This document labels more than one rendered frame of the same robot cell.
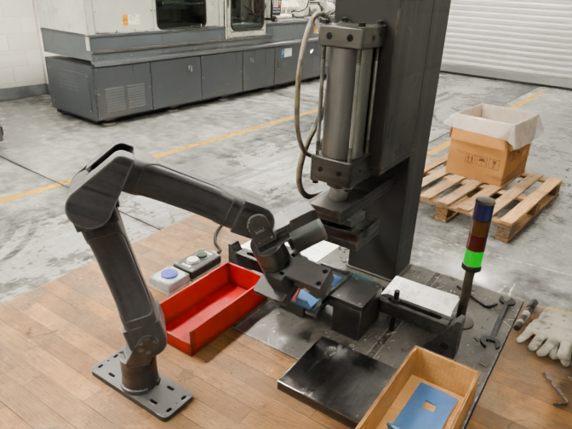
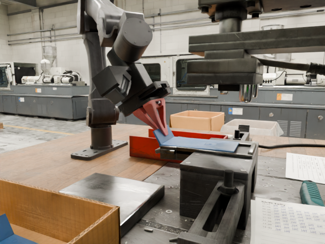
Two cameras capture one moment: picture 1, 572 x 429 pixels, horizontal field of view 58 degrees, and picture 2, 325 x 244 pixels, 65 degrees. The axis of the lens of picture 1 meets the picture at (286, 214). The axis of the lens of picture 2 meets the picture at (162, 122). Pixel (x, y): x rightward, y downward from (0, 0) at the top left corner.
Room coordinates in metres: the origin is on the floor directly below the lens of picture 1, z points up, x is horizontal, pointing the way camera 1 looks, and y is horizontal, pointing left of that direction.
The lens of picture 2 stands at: (0.77, -0.52, 1.11)
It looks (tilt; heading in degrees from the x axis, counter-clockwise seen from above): 9 degrees down; 81
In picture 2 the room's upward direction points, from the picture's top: straight up
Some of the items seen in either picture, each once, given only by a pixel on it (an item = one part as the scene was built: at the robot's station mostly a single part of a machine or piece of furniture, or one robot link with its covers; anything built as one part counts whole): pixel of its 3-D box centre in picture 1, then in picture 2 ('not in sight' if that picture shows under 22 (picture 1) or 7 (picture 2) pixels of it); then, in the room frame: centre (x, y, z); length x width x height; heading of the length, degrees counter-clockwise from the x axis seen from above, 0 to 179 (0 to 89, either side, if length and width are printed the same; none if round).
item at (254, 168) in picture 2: (329, 299); (224, 176); (0.95, -0.10, 0.94); 0.20 x 0.10 x 0.07; 56
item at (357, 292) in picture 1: (330, 283); (225, 153); (0.95, -0.10, 0.98); 0.20 x 0.10 x 0.01; 56
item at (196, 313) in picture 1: (211, 304); (178, 145); (0.93, 0.15, 0.93); 0.25 x 0.12 x 0.06; 146
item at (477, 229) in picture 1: (480, 225); not in sight; (0.94, -0.40, 1.14); 0.04 x 0.04 x 0.03
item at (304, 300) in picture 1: (311, 283); (196, 137); (0.91, -0.06, 1.00); 0.15 x 0.07 x 0.03; 147
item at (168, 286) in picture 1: (170, 284); not in sight; (1.04, 0.27, 0.90); 0.07 x 0.07 x 0.06; 56
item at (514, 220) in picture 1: (474, 190); not in sight; (3.87, -1.52, 0.07); 1.20 x 1.00 x 0.14; 140
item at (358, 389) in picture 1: (339, 379); (101, 201); (0.73, -0.11, 0.91); 0.17 x 0.16 x 0.02; 56
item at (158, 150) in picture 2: (319, 305); (175, 151); (0.87, -0.08, 0.98); 0.07 x 0.02 x 0.01; 146
